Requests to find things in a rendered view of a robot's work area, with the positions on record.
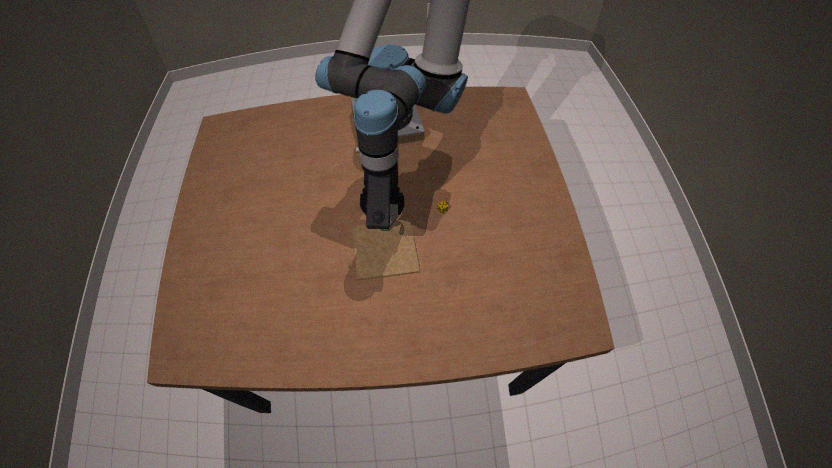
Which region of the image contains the tan square mat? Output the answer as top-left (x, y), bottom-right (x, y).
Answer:
top-left (352, 219), bottom-right (420, 280)

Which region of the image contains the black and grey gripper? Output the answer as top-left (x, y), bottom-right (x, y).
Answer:
top-left (360, 161), bottom-right (404, 227)

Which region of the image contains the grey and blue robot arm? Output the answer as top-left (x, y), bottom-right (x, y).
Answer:
top-left (315, 0), bottom-right (470, 229)

